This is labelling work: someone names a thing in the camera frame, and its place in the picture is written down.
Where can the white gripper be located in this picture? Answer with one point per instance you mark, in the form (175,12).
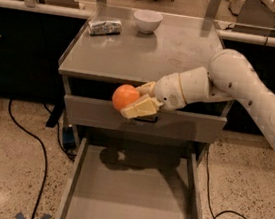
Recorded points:
(166,89)

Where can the orange fruit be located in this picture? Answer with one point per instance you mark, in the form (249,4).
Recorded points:
(124,95)

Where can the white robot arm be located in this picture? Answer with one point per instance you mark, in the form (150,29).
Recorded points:
(229,76)

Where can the grey metal drawer cabinet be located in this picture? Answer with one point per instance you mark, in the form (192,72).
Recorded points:
(93,66)

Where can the closed top drawer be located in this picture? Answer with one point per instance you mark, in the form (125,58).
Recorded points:
(174,125)

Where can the open middle drawer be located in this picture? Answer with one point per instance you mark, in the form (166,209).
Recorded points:
(107,183)

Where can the white ceramic bowl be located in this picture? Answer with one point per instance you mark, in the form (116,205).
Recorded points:
(147,21)

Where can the silver foil snack bag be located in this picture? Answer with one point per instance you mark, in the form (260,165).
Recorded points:
(104,27)

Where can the blue power box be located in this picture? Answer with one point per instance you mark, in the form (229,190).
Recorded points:
(68,141)

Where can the black drawer handle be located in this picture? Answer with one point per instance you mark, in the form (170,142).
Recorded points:
(147,119)

